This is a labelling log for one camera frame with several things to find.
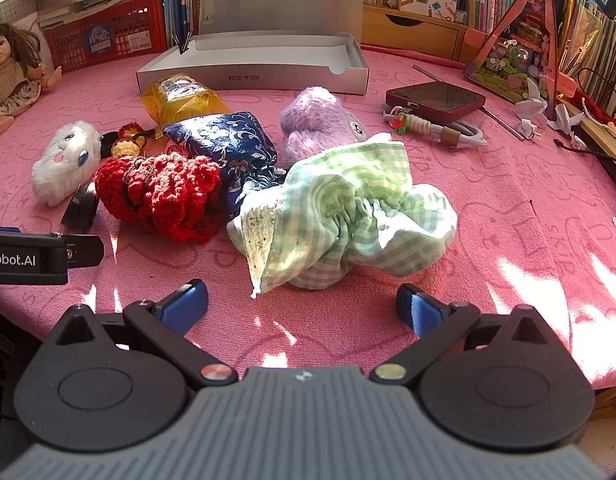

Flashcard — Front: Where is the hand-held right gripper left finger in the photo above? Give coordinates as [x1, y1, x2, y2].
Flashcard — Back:
[52, 280, 239, 388]

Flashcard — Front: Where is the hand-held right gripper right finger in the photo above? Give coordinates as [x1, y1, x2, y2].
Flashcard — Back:
[370, 283, 554, 387]

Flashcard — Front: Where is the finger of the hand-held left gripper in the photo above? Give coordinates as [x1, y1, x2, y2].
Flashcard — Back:
[68, 234, 105, 269]

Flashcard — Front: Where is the black round disc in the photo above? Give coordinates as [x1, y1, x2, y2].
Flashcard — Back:
[61, 182, 100, 235]

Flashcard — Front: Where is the white fluffy plush toy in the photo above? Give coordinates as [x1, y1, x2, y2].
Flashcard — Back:
[32, 120, 102, 207]

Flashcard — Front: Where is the red crochet pouch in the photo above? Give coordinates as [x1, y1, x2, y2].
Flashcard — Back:
[94, 152, 223, 245]

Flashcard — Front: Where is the small yellow red crochet doll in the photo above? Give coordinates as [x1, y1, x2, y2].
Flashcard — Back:
[100, 121, 157, 161]

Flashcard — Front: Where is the green checkered cloth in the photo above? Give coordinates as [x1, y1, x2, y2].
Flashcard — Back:
[227, 132, 459, 297]

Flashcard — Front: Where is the yellow snack packet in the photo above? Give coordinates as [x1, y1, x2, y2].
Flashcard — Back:
[140, 74, 232, 139]

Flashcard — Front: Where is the purple fluffy plush toy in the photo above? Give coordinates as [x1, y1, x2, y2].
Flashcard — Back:
[279, 86, 369, 167]

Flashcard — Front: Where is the silver box with hinged lid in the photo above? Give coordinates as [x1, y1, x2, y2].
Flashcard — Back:
[136, 0, 369, 96]

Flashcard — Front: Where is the pink tablecloth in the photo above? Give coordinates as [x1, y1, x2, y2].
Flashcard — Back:
[0, 42, 616, 391]

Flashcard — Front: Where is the blue patterned fabric pouch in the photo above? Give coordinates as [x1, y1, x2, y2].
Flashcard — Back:
[163, 112, 279, 221]

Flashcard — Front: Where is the brown-haired baby doll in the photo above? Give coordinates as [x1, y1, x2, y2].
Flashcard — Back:
[0, 21, 63, 134]

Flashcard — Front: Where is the metal straw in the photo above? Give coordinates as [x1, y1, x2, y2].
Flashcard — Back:
[413, 64, 527, 142]

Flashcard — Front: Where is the red plastic crate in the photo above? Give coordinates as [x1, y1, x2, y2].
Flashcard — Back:
[44, 0, 167, 74]

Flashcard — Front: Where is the small white paper origami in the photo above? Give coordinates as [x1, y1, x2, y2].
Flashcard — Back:
[547, 104, 585, 134]

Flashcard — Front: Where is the wooden tray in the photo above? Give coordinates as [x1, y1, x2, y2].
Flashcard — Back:
[558, 100, 616, 177]

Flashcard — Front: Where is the red knitted yarn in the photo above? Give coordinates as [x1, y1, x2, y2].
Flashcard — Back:
[573, 87, 616, 140]

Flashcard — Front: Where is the wooden drawer organizer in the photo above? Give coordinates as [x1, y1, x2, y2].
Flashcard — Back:
[361, 4, 470, 63]

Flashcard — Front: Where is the pink triangular dollhouse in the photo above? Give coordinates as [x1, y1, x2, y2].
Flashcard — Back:
[463, 0, 578, 111]

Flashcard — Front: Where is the row of dark leaning books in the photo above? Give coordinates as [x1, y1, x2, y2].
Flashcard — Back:
[557, 0, 616, 122]

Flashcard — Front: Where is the white coiled cable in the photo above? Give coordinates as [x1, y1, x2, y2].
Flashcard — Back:
[382, 104, 489, 150]

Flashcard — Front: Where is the black cable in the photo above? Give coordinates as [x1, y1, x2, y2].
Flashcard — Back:
[554, 137, 616, 167]

